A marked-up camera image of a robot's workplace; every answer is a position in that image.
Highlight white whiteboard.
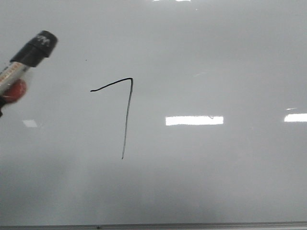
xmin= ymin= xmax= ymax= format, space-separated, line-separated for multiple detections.
xmin=0 ymin=0 xmax=307 ymax=226

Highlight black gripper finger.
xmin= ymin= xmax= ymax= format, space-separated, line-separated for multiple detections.
xmin=0 ymin=97 xmax=3 ymax=117

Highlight red ball taped to marker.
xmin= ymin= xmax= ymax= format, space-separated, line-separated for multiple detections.
xmin=1 ymin=79 xmax=27 ymax=104

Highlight white black whiteboard marker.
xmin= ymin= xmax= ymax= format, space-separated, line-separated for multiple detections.
xmin=0 ymin=31 xmax=58 ymax=95

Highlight black drawn number seven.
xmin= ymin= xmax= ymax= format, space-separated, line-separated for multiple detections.
xmin=90 ymin=77 xmax=134 ymax=160

